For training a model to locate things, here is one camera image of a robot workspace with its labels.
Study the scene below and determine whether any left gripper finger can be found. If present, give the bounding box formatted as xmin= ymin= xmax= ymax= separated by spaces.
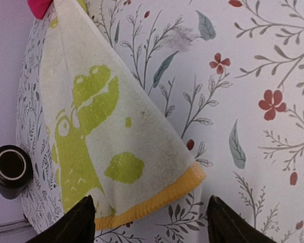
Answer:
xmin=29 ymin=195 xmax=95 ymax=243

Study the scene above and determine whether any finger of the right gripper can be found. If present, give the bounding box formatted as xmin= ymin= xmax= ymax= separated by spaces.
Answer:
xmin=206 ymin=195 xmax=275 ymax=243

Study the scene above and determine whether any green yellow patterned towel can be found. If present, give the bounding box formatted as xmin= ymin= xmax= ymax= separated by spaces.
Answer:
xmin=39 ymin=1 xmax=205 ymax=230

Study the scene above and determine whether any pink towel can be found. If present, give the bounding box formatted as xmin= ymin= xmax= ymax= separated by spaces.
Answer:
xmin=27 ymin=0 xmax=52 ymax=20

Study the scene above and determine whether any black cylindrical bottle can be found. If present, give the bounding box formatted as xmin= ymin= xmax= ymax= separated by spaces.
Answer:
xmin=0 ymin=145 xmax=33 ymax=200

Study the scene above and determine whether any floral tablecloth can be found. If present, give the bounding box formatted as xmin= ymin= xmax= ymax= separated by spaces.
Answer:
xmin=15 ymin=0 xmax=304 ymax=243

